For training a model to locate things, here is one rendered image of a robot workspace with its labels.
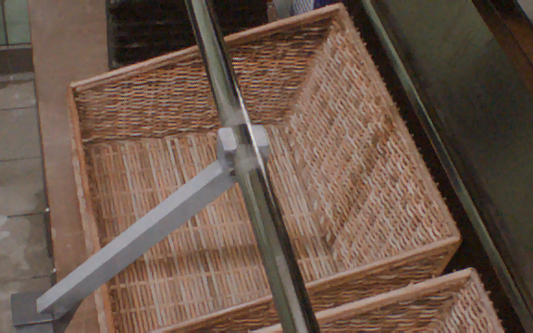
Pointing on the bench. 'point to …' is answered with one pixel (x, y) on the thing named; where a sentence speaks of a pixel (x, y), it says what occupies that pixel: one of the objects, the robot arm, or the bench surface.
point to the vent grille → (303, 6)
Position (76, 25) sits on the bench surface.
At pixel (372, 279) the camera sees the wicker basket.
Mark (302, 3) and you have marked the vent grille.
